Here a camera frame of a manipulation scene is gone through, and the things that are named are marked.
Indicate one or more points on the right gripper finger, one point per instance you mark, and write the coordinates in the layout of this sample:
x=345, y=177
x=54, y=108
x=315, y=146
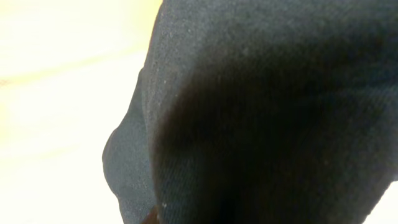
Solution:
x=152, y=217

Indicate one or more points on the black t-shirt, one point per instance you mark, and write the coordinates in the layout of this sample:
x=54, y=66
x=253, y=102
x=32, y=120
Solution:
x=262, y=111

